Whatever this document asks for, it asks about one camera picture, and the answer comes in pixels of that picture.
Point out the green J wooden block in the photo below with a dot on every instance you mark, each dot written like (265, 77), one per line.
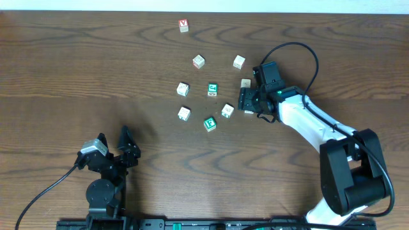
(212, 89)

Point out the plain wooden block upper right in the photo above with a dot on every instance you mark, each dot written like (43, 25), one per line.
(238, 62)

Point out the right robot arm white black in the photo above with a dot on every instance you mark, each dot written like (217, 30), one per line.
(353, 173)

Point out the red V wooden block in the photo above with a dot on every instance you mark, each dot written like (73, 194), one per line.
(183, 25)

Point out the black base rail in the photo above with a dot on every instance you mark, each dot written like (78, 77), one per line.
(159, 224)

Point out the wooden block yellow side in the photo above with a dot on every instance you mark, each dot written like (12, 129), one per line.
(245, 83)

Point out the green F wooden block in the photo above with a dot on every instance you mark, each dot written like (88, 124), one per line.
(210, 124)

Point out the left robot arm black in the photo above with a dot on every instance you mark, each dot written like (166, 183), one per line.
(107, 195)

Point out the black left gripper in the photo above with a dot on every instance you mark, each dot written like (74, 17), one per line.
(127, 160)

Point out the wooden block red side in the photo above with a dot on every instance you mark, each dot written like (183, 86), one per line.
(198, 61)

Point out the wooden block green trim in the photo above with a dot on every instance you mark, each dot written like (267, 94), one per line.
(227, 111)

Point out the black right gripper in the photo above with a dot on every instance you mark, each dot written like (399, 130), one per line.
(245, 99)

